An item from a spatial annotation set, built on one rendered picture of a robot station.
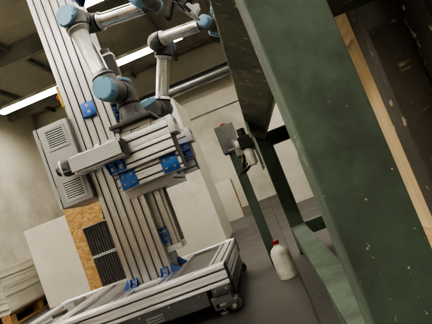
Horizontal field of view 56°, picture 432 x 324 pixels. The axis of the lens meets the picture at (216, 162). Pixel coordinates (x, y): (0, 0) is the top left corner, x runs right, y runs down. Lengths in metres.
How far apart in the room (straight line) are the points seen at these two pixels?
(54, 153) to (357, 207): 2.07
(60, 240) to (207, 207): 1.77
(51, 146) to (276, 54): 2.02
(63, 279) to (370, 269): 4.85
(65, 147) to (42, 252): 3.01
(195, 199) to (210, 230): 0.38
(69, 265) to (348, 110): 4.80
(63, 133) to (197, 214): 2.54
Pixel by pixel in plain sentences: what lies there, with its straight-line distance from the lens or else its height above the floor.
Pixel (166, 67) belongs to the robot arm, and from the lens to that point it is 2.77.
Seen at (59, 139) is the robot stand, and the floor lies 1.13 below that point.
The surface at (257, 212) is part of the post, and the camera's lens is 2.59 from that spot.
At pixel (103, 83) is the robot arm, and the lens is 2.04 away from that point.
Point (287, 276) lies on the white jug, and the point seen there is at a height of 0.02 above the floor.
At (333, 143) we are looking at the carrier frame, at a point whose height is 0.54.
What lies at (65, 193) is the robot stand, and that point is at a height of 0.84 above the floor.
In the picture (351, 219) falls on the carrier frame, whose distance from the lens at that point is 0.48.
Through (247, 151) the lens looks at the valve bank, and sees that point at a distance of 1.95.
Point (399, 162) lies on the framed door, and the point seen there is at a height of 0.46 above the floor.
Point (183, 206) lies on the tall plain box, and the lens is 4.64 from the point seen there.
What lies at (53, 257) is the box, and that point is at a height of 0.54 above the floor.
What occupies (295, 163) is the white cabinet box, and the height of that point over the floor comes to 0.54.
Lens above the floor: 0.53
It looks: 4 degrees up
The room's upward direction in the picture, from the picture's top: 21 degrees counter-clockwise
